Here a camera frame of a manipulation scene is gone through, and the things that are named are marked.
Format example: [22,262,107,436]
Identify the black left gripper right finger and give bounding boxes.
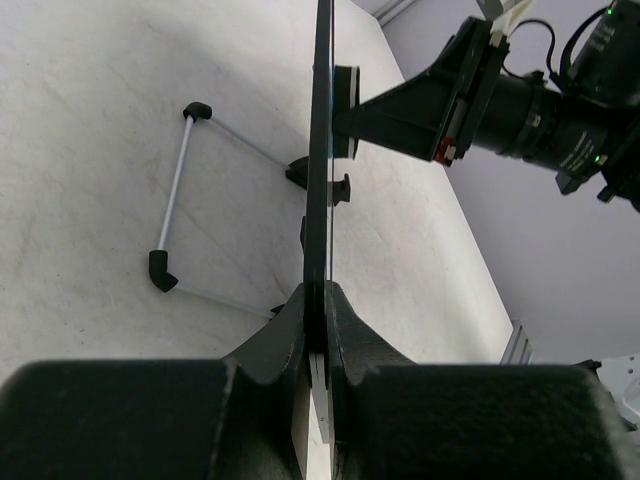
[326,283,628,479]

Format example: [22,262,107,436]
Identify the silver whiteboard stand black corners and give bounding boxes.
[147,101,311,321]

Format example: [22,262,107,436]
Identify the white whiteboard black frame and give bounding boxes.
[303,1,334,444]

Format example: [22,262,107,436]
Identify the right aluminium frame post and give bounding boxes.
[373,0,417,25]

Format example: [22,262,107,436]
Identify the black whiteboard clip upper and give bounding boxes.
[331,174,351,207]

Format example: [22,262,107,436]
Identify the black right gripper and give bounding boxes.
[333,17,608,175]

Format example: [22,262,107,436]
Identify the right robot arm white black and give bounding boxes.
[331,1,639,204]

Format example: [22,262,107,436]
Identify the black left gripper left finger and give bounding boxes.
[1,289,306,479]

